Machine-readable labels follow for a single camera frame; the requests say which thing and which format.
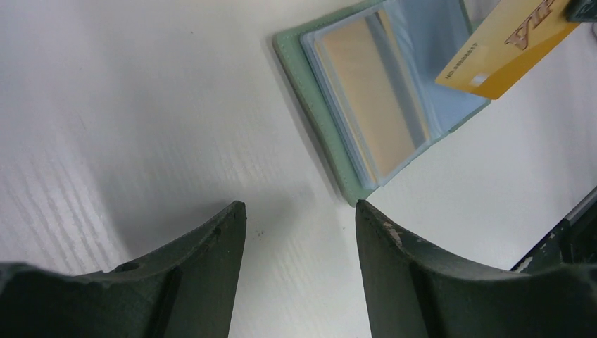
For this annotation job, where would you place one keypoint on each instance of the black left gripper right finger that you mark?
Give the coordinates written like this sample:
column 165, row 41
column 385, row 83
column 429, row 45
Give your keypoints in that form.
column 414, row 288

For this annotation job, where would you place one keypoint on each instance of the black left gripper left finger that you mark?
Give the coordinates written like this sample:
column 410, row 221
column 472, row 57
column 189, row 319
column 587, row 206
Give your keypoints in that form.
column 185, row 288

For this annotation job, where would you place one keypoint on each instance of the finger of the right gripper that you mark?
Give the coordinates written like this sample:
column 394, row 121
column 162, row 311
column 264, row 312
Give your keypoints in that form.
column 581, row 11

